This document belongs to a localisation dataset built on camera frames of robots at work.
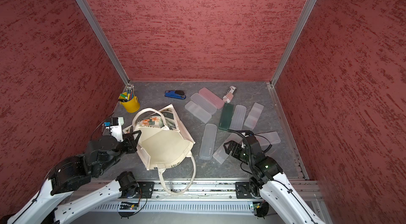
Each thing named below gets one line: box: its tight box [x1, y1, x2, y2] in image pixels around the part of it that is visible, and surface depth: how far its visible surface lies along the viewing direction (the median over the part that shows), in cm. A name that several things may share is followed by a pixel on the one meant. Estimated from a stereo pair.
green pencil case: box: [217, 103, 235, 131], surface depth 102 cm
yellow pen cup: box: [118, 91, 141, 114], surface depth 101 cm
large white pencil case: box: [184, 100, 212, 124], surface depth 104 cm
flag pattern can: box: [222, 85, 238, 104], surface depth 112 cm
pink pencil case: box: [198, 87, 225, 110], surface depth 112 cm
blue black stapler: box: [164, 89, 187, 100], surface depth 112 cm
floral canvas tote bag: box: [122, 104, 196, 196], surface depth 77 cm
